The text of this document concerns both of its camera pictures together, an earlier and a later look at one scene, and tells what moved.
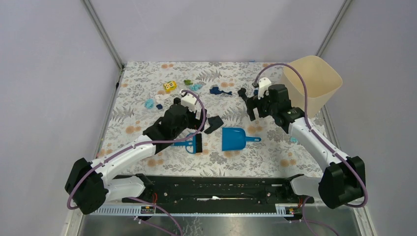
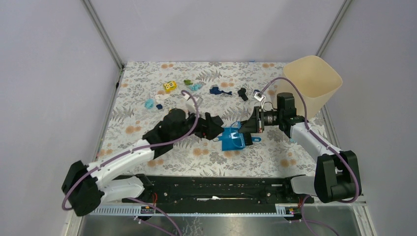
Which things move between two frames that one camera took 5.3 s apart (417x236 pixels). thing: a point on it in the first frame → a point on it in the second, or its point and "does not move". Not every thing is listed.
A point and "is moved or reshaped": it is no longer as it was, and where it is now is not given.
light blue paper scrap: (195, 87) does not move
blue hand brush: (196, 142) → (231, 138)
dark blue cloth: (214, 122) is moved or reshaped
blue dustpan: (235, 138) does not move
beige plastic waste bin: (322, 81) does not move
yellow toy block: (170, 85) does not move
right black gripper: (260, 101) → (253, 123)
